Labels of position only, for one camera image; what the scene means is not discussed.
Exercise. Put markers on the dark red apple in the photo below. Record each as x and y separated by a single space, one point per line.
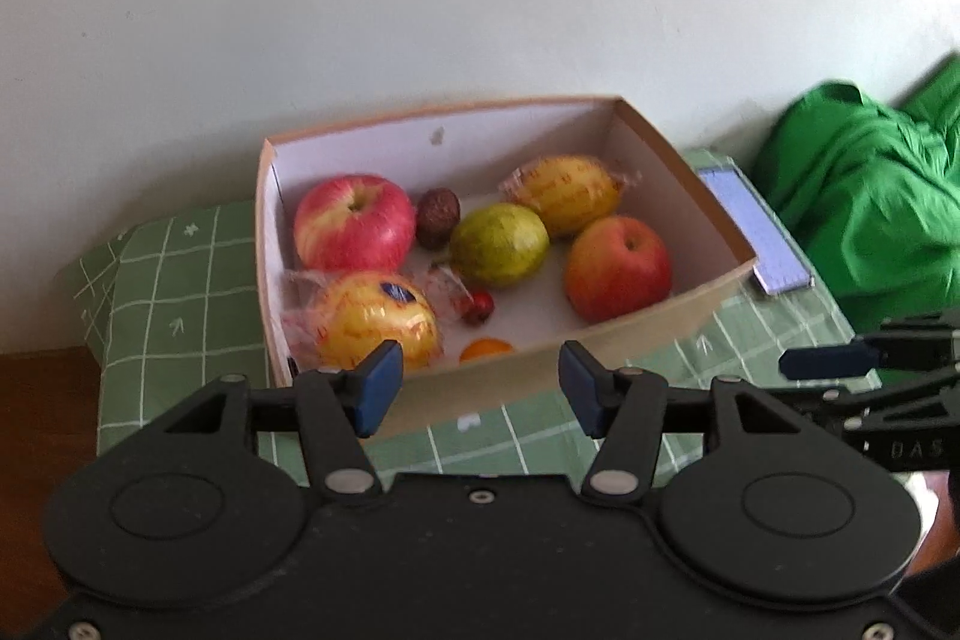
619 269

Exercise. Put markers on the orange mandarin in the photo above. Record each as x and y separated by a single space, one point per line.
486 350

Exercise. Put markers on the green pear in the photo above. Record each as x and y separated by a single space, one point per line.
501 244

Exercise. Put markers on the brown wooden furniture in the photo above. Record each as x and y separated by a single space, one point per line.
45 400

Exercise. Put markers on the green checked tablecloth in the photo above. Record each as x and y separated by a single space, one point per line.
172 280

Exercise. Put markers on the green cloth garment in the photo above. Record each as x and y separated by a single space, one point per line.
862 205

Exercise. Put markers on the large plastic-wrapped lemon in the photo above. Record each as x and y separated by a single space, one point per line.
570 195

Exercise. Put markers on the brown cardboard box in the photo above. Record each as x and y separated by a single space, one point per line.
600 355

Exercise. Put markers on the brown dried jujube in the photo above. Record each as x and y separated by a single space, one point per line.
437 218

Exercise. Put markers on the wrapped yellow apple front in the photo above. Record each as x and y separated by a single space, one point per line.
375 319

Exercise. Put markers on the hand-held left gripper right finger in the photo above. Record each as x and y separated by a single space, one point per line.
581 389

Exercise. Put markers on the pink-red striped apple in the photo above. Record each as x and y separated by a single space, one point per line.
352 224

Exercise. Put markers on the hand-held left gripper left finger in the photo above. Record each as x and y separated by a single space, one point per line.
379 385

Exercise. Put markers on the small red fruit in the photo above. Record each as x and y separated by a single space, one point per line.
480 307

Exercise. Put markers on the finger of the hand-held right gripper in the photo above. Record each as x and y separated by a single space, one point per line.
870 398
825 360

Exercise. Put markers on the smartphone with clear case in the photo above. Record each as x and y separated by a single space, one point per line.
757 227

